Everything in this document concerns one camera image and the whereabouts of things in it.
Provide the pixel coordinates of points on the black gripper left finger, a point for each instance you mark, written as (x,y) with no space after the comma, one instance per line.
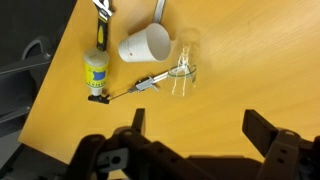
(133,156)

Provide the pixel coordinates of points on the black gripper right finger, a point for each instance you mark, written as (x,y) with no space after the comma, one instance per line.
(283,156)

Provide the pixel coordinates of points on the white paper cup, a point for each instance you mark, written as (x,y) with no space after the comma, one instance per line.
(140,46)

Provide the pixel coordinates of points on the metal vernier caliper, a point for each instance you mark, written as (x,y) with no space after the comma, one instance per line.
(145,84)

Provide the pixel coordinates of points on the white glue bottle yellow label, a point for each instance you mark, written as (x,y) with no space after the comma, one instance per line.
(96,71)

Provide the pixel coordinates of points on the dark grey chair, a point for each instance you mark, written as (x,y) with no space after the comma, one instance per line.
(20,66)

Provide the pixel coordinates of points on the silver adjustable wrench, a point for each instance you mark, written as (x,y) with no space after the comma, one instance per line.
(159,11)

